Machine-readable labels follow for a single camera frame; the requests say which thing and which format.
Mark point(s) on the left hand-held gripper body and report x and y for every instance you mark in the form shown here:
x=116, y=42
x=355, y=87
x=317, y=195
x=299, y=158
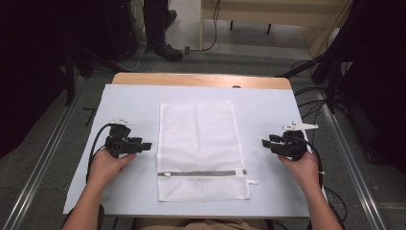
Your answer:
x=118, y=144

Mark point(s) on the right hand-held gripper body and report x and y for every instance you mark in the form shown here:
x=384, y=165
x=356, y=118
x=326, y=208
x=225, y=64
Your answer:
x=293, y=145

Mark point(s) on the white mesh laundry bag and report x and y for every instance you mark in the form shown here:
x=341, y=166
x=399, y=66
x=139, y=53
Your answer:
x=201, y=150

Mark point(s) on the person's left hand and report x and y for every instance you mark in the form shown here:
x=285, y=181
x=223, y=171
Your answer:
x=107, y=167

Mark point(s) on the person's right hand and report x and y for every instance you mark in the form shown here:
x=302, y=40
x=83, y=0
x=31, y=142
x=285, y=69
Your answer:
x=302, y=171

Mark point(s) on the white table mat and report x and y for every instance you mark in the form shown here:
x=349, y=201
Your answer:
x=134, y=108

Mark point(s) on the black metal stand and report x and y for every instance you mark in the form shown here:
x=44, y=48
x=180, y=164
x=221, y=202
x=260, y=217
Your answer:
x=322, y=68
x=72, y=70

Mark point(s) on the wooden table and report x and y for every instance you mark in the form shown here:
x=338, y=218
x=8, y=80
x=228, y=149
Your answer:
x=198, y=80

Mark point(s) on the person's beige trousers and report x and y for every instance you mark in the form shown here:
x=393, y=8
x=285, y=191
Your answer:
x=204, y=225

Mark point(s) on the dark curtain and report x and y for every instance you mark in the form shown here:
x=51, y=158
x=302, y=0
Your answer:
x=379, y=80
x=35, y=64

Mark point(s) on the light wooden bench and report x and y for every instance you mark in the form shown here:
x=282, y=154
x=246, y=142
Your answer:
x=271, y=12

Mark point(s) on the metal floor rail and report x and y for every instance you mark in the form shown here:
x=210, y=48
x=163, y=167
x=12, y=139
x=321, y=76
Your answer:
x=38, y=166
x=354, y=166

